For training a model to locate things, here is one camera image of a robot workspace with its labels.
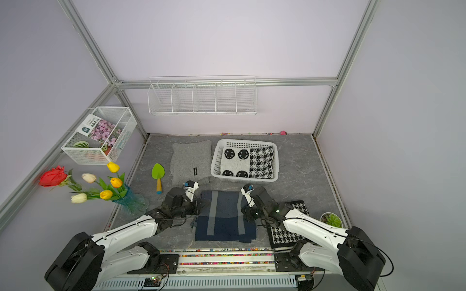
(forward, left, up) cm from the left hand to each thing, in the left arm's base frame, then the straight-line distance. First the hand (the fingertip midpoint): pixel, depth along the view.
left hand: (208, 203), depth 84 cm
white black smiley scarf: (+25, -14, -2) cm, 29 cm away
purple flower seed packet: (+23, +40, +26) cm, 53 cm away
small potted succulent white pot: (-13, -52, +5) cm, 54 cm away
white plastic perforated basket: (+24, -30, -1) cm, 39 cm away
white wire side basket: (+15, +47, +26) cm, 56 cm away
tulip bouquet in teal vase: (+1, +34, +19) cm, 38 cm away
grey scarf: (+28, +12, -3) cm, 30 cm away
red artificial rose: (0, +45, +29) cm, 54 cm away
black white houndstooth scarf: (-18, -31, -2) cm, 36 cm away
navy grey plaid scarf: (-6, -6, -3) cm, 9 cm away
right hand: (-3, -16, 0) cm, 16 cm away
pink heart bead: (+51, -49, -8) cm, 71 cm away
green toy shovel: (+24, +31, -6) cm, 40 cm away
